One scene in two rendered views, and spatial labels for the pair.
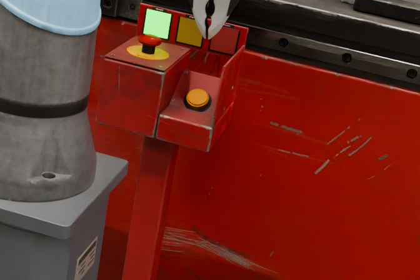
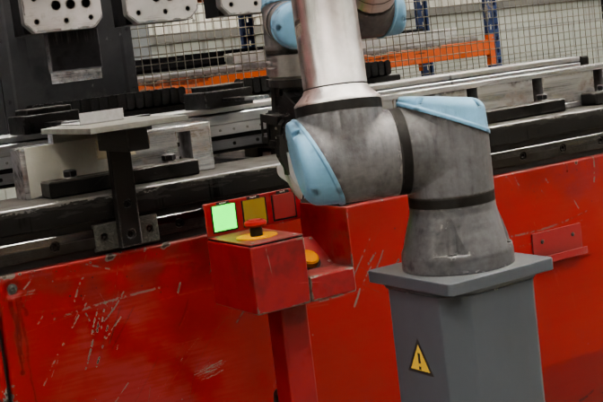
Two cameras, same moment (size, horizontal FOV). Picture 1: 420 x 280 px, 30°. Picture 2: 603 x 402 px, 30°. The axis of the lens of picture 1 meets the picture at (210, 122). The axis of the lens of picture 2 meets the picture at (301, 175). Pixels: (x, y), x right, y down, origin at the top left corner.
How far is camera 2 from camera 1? 1.35 m
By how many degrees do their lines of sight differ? 43
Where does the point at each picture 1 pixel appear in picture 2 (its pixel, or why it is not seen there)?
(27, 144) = (497, 221)
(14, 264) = (523, 312)
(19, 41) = (478, 145)
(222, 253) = not seen: outside the picture
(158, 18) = (224, 211)
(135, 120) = (292, 293)
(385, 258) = not seen: hidden behind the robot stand
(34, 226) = (536, 269)
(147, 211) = (305, 388)
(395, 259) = not seen: hidden behind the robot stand
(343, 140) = (364, 264)
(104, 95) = (260, 284)
